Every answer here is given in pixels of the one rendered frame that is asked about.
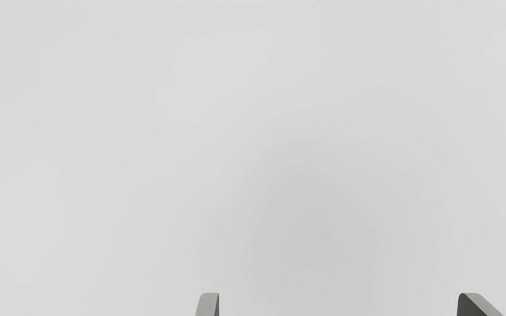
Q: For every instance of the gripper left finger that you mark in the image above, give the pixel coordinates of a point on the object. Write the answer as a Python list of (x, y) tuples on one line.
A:
[(208, 306)]

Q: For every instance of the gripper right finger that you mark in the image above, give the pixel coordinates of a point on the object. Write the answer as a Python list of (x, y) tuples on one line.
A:
[(472, 307)]

